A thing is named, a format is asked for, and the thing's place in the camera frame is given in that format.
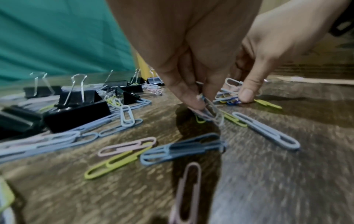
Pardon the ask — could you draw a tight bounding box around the person's left hand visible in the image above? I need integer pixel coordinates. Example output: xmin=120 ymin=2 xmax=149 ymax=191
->
xmin=106 ymin=0 xmax=264 ymax=111

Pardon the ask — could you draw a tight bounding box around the person's right hand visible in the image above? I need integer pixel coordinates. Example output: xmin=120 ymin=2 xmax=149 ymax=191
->
xmin=221 ymin=0 xmax=351 ymax=103

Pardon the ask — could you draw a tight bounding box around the yellow divided sorting bin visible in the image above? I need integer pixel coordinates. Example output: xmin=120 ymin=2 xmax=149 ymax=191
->
xmin=135 ymin=51 xmax=152 ymax=74

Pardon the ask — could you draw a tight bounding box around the bunch of coloured paper clips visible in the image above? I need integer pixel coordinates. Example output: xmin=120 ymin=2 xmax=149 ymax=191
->
xmin=214 ymin=77 xmax=264 ymax=106
xmin=190 ymin=93 xmax=226 ymax=128

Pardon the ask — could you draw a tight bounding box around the pile of coloured paper clips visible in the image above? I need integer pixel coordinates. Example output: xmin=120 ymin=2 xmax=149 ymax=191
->
xmin=0 ymin=77 xmax=302 ymax=224

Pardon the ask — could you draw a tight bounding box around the group of black binder clips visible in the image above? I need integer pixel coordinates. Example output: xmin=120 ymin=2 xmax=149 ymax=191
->
xmin=0 ymin=68 xmax=165 ymax=134

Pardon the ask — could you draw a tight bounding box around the black wristband with markers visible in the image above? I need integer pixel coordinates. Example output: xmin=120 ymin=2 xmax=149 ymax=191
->
xmin=329 ymin=12 xmax=354 ymax=37

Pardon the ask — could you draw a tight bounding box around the teal curtain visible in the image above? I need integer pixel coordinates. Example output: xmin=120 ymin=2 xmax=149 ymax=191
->
xmin=0 ymin=0 xmax=136 ymax=87

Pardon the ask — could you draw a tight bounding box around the wooden table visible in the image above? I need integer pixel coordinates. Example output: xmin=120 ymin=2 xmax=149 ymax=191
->
xmin=0 ymin=70 xmax=354 ymax=224

